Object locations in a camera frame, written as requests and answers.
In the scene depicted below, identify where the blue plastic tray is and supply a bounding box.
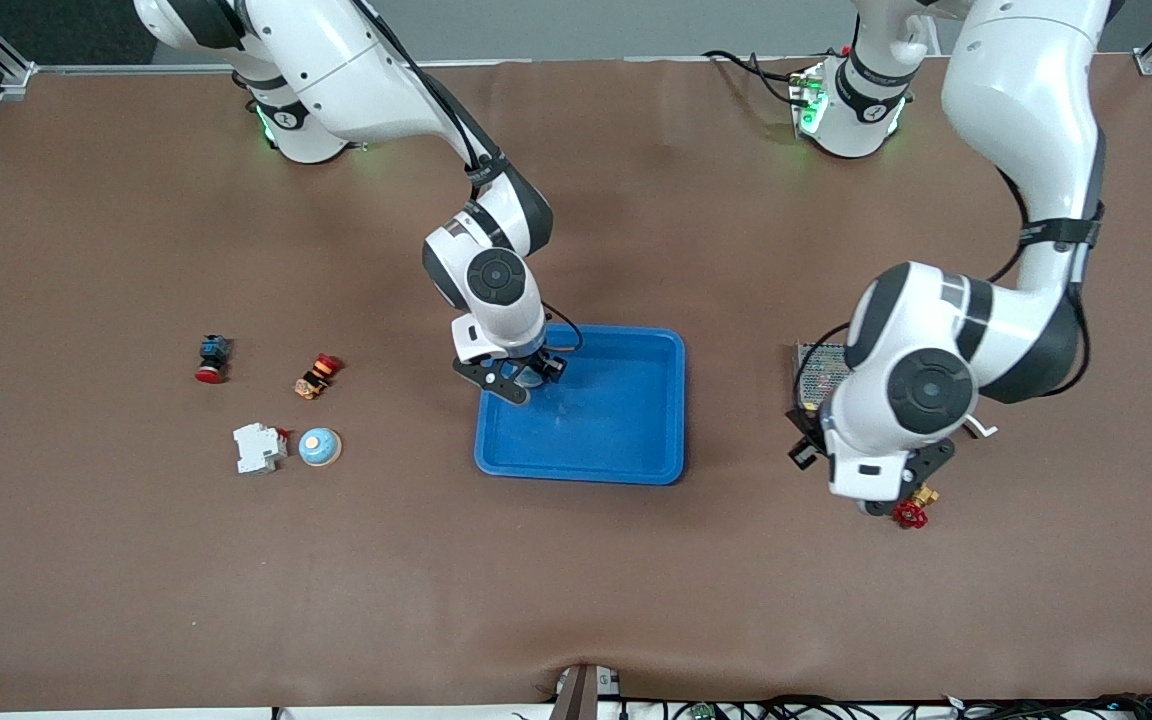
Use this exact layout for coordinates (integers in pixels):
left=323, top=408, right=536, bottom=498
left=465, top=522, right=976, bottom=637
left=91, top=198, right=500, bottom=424
left=474, top=323, right=687, bottom=487

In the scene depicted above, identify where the brass valve red handwheel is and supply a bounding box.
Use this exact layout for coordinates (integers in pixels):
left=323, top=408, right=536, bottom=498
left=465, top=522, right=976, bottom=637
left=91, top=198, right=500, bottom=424
left=891, top=484, right=941, bottom=531

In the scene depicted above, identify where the metal mesh power supply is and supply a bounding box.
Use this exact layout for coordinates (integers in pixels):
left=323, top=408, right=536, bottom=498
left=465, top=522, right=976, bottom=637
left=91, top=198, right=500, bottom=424
left=793, top=342, right=852, bottom=413

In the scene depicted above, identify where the orange red-capped push button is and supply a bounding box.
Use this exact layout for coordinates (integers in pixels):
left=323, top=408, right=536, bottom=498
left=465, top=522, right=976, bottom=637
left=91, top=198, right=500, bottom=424
left=294, top=353, right=343, bottom=401

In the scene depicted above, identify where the white circuit breaker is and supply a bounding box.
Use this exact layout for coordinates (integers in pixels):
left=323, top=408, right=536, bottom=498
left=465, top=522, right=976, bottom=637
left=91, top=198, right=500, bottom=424
left=232, top=422, right=289, bottom=475

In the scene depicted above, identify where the red mushroom button blue base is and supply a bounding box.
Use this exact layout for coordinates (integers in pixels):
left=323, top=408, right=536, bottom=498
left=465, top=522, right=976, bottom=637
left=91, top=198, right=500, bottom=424
left=195, top=335, right=233, bottom=385

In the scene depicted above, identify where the brown table mat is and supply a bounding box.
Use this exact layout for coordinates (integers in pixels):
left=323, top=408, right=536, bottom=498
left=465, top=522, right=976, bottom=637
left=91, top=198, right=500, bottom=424
left=0, top=58, right=1152, bottom=713

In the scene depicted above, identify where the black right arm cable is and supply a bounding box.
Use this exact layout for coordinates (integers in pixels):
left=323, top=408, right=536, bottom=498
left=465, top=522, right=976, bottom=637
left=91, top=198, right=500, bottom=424
left=346, top=0, right=585, bottom=361

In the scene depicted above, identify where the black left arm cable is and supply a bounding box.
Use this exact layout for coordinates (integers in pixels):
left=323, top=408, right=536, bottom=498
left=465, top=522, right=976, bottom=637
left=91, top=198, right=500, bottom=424
left=791, top=165, right=1107, bottom=401

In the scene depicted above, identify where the grey mount bracket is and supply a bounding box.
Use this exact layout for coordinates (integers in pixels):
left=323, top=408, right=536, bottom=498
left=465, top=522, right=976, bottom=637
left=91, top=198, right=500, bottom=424
left=548, top=663, right=625, bottom=720

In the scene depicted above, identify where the black arm base cable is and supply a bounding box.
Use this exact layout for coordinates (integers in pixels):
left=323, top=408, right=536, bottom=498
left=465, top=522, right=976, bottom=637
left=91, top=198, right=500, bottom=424
left=702, top=48, right=802, bottom=109

